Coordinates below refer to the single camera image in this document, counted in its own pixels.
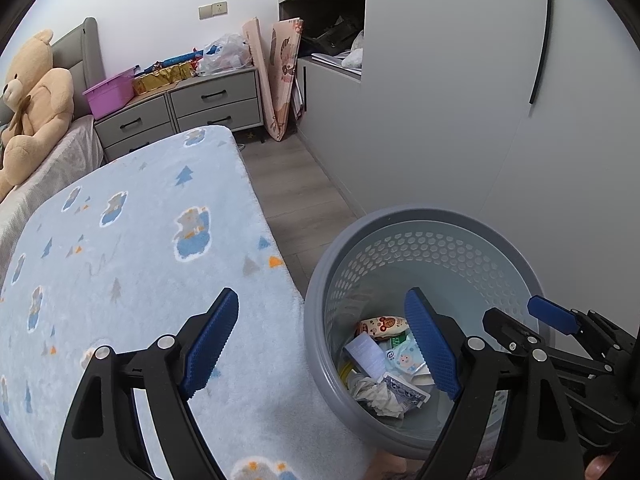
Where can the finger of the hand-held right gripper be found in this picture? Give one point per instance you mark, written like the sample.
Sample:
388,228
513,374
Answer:
510,332
552,314

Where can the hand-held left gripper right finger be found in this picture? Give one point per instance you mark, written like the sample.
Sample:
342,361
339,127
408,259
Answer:
432,345

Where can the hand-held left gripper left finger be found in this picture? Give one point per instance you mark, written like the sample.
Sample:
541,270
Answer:
210,342

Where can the light blue tissue packet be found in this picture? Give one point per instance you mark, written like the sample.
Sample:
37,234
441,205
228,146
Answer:
405,357

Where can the purple toothpaste box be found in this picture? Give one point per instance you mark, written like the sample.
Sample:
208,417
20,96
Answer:
405,390

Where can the beige red snack packet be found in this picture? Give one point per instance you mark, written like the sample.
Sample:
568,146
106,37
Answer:
382,326

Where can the white paper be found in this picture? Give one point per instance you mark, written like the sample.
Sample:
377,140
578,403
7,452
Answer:
375,395

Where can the yellow packet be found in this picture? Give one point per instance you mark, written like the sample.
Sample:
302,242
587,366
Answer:
346,372

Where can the grey perforated plastic wastebasket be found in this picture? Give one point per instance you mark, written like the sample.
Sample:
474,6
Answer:
450,250

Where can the person's right hand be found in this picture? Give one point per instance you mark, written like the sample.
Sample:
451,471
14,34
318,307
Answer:
600,467

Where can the bed with beige sheet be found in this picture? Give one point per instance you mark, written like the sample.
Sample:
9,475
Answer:
65,160

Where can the white built-in wardrobe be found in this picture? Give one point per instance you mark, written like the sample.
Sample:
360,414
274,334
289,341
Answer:
425,110

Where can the grey four-drawer cabinet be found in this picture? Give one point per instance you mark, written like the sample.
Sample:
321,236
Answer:
210,105

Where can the purple plastic bin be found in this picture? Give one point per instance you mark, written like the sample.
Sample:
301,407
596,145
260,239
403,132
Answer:
110,97

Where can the gold gift box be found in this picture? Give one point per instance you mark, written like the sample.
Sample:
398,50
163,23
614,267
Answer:
162,79

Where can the plain pink board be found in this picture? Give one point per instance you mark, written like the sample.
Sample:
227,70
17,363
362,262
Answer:
257,70

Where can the pink printed folded mat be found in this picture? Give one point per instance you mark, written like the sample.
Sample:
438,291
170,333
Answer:
285,75

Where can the blue wrapping paper roll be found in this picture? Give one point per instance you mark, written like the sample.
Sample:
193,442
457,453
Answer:
175,60

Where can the clear plastic bag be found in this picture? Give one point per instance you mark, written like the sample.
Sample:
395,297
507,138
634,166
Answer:
225,55

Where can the large beige teddy bear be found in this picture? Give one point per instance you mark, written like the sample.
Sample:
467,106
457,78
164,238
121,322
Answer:
35,105

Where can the stack of papers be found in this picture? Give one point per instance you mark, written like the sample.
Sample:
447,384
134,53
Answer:
330,61

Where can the white soft cloth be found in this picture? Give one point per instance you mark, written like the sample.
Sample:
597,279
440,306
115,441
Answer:
355,52

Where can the grey padded bed headboard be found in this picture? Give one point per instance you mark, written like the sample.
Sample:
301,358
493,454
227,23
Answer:
87,60

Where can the dark clothes pile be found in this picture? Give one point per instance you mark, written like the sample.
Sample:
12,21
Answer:
332,35

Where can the black thin frame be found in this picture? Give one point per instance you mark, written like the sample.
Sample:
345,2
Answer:
300,95

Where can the beige wall socket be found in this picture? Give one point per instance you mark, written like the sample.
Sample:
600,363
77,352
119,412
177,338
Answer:
212,10

